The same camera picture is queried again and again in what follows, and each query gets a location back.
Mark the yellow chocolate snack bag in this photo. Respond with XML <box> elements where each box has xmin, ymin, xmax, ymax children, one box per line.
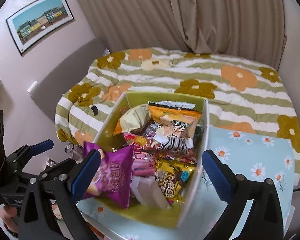
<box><xmin>155</xmin><ymin>157</ymin><xmax>196</xmax><ymax>202</ymax></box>

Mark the purple potato chip bag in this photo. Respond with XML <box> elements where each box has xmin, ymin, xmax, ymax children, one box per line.
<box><xmin>83</xmin><ymin>141</ymin><xmax>134</xmax><ymax>209</ymax></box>

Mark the orange red chip bag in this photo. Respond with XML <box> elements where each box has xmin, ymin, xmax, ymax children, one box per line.
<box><xmin>142</xmin><ymin>101</ymin><xmax>202</xmax><ymax>165</ymax></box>

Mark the orange cream snack bag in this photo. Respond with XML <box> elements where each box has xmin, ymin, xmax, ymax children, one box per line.
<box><xmin>113</xmin><ymin>103</ymin><xmax>151</xmax><ymax>135</ymax></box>

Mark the pink milk snack pack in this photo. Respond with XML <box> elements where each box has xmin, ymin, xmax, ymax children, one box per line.
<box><xmin>132</xmin><ymin>149</ymin><xmax>156</xmax><ymax>177</ymax></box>

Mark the person left hand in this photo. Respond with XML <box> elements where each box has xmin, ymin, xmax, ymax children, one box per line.
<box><xmin>0</xmin><ymin>205</ymin><xmax>19</xmax><ymax>233</ymax></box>

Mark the blue daisy tablecloth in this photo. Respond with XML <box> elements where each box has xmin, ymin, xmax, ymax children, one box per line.
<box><xmin>78</xmin><ymin>127</ymin><xmax>294</xmax><ymax>239</ymax></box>

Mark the green cardboard box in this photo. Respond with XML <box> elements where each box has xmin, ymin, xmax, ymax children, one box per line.
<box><xmin>83</xmin><ymin>92</ymin><xmax>209</xmax><ymax>228</ymax></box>

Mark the grey headboard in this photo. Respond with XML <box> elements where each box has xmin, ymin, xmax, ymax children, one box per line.
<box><xmin>30</xmin><ymin>38</ymin><xmax>106</xmax><ymax>121</ymax></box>

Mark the floral striped quilt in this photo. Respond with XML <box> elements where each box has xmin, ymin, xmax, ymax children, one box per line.
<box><xmin>55</xmin><ymin>47</ymin><xmax>300</xmax><ymax>182</ymax></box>

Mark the framed town picture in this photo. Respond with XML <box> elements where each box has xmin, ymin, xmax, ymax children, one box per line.
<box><xmin>6</xmin><ymin>0</ymin><xmax>74</xmax><ymax>55</ymax></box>

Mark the beige curtain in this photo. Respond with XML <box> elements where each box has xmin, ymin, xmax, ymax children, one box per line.
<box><xmin>78</xmin><ymin>0</ymin><xmax>286</xmax><ymax>68</ymax></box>

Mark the white wall switch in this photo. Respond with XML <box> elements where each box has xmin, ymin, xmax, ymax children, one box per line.
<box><xmin>27</xmin><ymin>81</ymin><xmax>38</xmax><ymax>94</ymax></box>

